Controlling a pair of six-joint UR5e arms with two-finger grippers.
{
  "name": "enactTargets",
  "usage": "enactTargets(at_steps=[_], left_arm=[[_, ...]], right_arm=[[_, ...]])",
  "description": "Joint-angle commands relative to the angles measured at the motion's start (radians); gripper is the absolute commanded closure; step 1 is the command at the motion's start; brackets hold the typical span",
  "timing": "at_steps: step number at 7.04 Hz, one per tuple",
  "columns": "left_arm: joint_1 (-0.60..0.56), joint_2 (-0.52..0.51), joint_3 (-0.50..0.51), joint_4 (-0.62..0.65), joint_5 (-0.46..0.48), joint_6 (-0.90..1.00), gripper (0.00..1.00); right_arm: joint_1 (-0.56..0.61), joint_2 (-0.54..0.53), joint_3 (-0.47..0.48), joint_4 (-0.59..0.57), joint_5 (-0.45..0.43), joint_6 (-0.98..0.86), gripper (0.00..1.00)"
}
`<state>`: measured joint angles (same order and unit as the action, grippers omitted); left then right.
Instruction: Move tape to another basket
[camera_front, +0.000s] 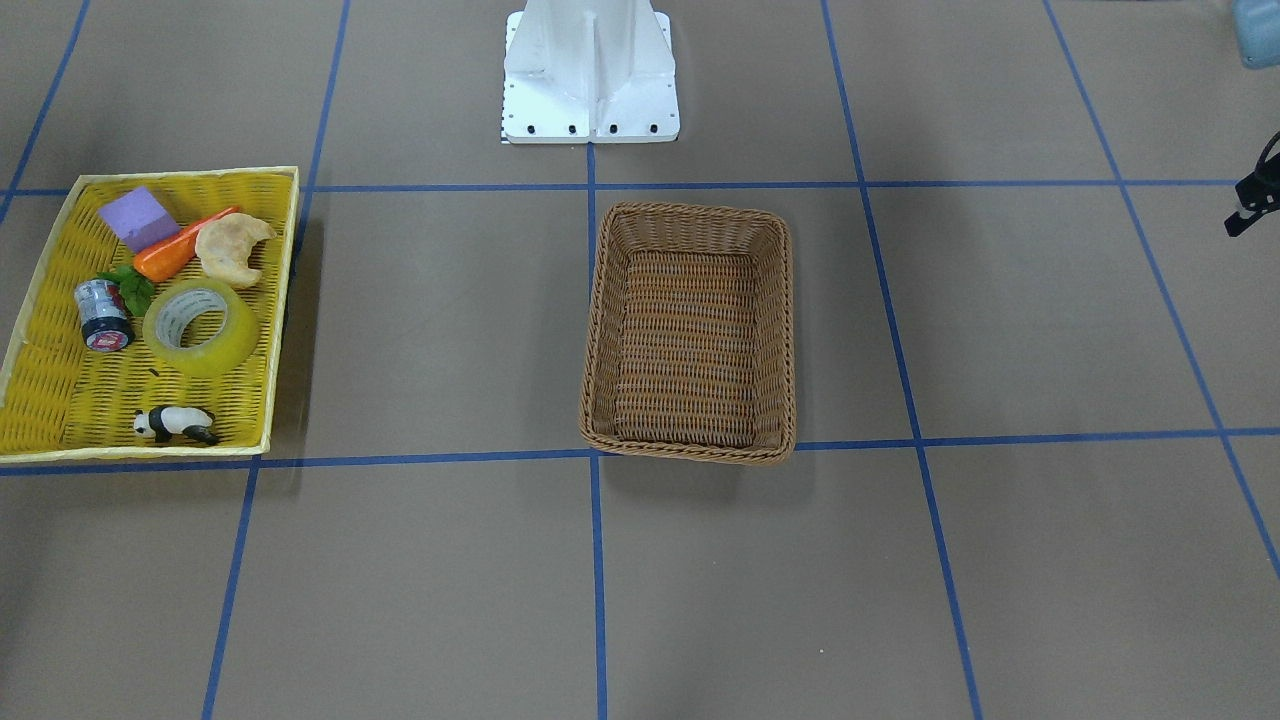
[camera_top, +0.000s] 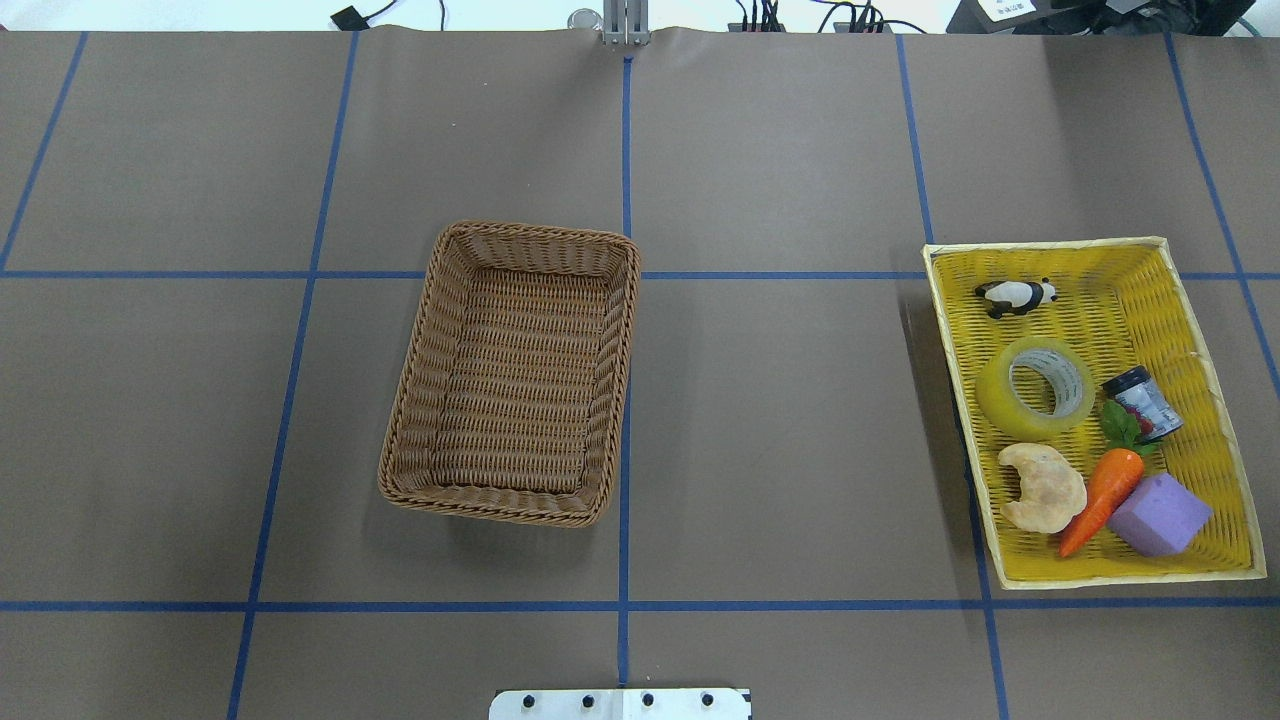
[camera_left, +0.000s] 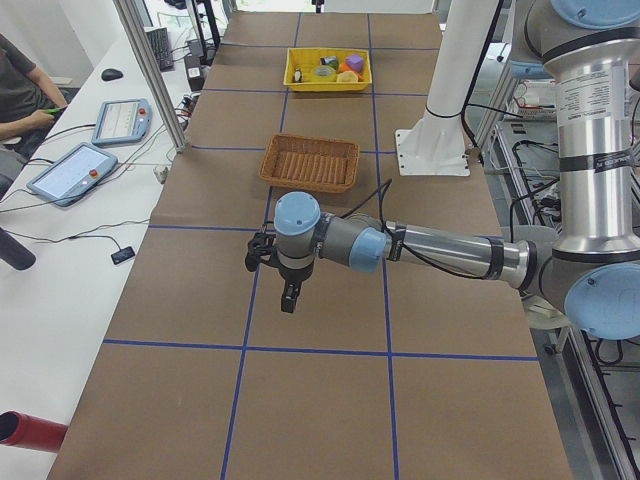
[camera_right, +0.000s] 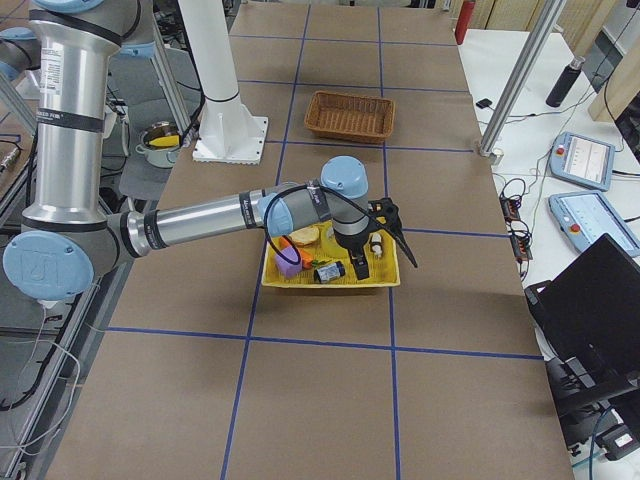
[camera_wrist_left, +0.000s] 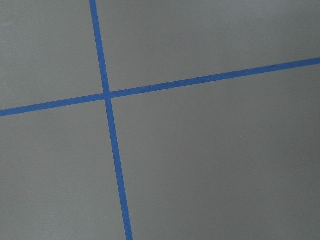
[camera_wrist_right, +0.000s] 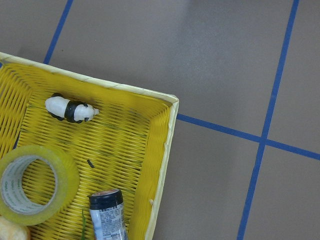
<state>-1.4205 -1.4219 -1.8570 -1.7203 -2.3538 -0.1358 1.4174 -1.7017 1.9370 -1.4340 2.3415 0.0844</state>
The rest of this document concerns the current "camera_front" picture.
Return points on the yellow packing tape roll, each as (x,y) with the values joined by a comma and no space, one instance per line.
(201,328)

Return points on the brown wicker basket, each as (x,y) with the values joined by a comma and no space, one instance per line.
(691,335)

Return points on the yellow woven plastic basket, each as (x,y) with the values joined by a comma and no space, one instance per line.
(63,401)

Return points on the beige bitten bread toy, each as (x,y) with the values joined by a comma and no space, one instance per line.
(225,245)

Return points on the black white panda figurine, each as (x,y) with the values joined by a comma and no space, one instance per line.
(165,422)

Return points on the orange toy carrot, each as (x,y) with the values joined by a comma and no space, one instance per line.
(137,281)

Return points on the purple foam cube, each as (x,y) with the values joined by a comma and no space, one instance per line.
(138,219)

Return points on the small silver can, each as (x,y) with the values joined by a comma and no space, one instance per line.
(103,320)

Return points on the blue grey object corner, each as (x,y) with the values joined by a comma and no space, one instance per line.
(1256,25)

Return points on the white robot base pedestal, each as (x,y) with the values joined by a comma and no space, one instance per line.
(589,72)

